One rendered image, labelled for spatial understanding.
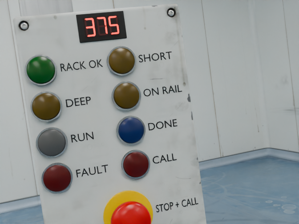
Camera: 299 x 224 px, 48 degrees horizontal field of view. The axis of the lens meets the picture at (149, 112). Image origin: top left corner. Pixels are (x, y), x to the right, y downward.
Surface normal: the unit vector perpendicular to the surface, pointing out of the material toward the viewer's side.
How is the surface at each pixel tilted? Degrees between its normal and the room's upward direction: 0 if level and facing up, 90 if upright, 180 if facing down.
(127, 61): 91
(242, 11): 90
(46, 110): 93
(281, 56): 90
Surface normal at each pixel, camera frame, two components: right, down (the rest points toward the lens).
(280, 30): -0.94, 0.14
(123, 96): 0.14, 0.04
